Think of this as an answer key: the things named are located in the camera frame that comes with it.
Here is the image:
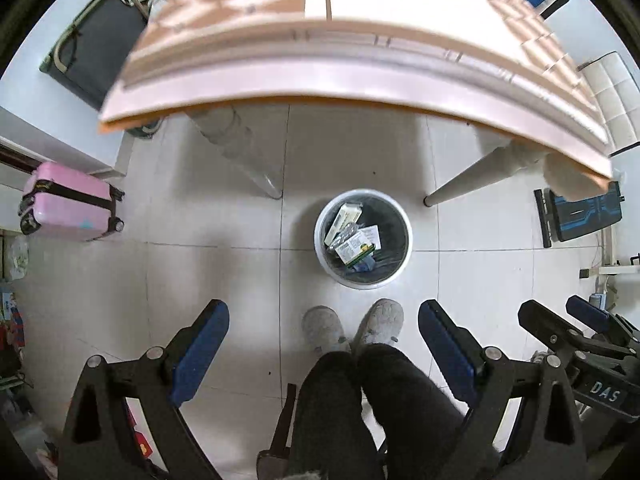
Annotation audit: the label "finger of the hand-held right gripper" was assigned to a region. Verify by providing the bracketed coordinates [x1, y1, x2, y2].
[518, 300, 591, 356]
[566, 295, 640, 347]

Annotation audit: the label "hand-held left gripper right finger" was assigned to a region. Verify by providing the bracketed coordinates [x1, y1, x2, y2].
[417, 299, 591, 480]

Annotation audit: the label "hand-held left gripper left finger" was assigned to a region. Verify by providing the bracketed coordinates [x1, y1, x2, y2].
[57, 299, 231, 480]

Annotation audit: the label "white round waste bin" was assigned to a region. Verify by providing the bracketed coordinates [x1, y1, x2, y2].
[314, 189, 413, 290]

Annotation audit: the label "green medicine box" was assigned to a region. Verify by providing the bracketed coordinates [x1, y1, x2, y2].
[334, 240, 377, 268]

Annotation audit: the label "large silver blister pack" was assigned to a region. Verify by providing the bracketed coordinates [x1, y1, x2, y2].
[327, 225, 361, 247]

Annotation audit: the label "cream medicine box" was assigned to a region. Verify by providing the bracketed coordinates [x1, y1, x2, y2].
[325, 202, 363, 241]

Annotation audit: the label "person's right grey shoe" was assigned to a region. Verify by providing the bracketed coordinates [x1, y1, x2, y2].
[352, 298, 405, 348]

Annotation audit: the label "person's grey shoe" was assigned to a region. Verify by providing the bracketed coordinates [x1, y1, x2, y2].
[352, 298, 405, 348]
[301, 306, 351, 358]

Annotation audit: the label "black blue fitness board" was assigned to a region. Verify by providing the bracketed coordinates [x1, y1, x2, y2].
[534, 180, 626, 248]

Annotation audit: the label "person's black trousers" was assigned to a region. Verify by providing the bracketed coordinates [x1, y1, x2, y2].
[287, 342, 501, 480]

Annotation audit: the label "person's left grey shoe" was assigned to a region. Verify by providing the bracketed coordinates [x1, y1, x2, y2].
[301, 306, 351, 358]

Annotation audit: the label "wooden table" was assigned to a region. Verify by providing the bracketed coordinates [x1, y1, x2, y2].
[97, 10, 613, 208]

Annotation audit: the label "pink suitcase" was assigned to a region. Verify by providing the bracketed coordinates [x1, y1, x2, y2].
[19, 161, 125, 243]

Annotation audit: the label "white padded chair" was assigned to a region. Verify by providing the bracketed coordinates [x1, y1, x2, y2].
[577, 51, 640, 158]

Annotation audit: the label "dark bag with straps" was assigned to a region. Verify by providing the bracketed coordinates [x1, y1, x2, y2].
[40, 0, 151, 111]

